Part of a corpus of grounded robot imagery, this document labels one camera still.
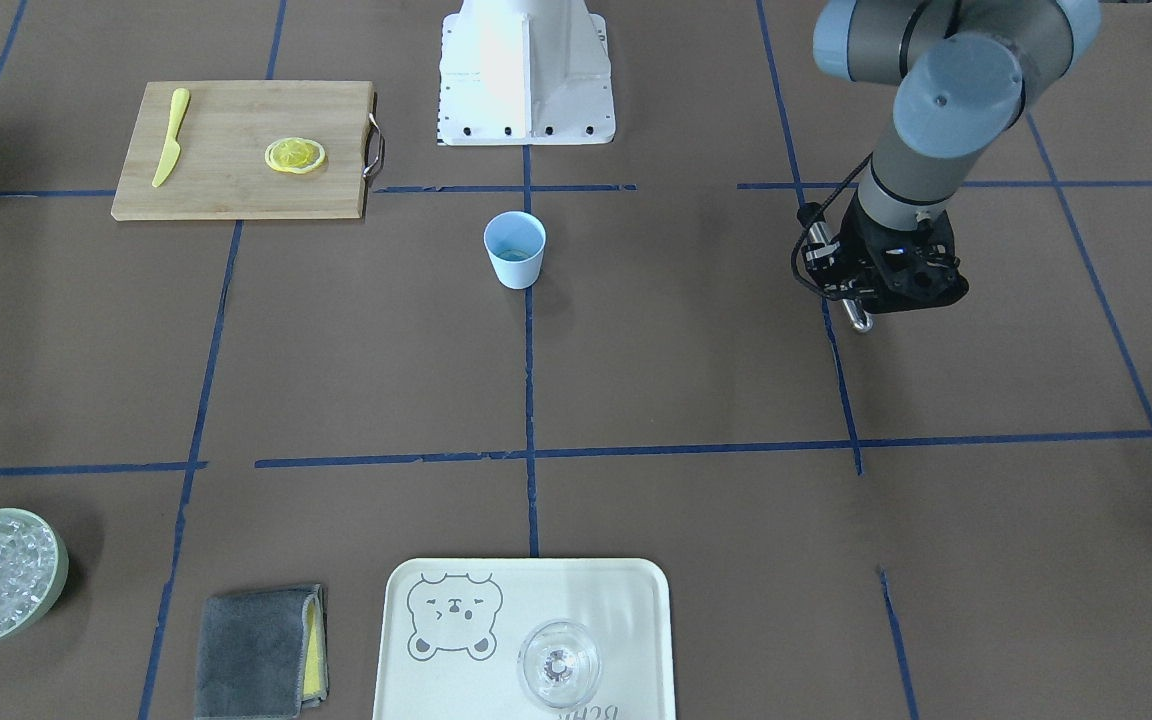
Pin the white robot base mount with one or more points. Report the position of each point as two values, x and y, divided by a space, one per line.
517 73

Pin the wooden cutting board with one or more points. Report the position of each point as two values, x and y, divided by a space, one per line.
221 172

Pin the yellow plastic knife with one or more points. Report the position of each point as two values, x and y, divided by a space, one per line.
170 153

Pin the cream bear tray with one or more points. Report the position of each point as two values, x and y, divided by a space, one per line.
452 629

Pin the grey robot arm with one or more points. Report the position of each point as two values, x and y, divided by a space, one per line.
964 72

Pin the clear wine glass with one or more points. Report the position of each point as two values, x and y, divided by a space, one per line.
559 665

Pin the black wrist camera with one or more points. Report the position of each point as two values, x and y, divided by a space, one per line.
916 276

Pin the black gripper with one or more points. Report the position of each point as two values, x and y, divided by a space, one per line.
857 243

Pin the light blue plastic cup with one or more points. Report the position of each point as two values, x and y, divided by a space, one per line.
515 242

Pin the grey folded cloth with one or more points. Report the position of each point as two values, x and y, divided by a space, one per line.
262 654

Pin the yellow lemon half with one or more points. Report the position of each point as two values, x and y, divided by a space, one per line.
294 155

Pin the steel muddler black tip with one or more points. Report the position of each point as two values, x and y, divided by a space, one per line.
859 318

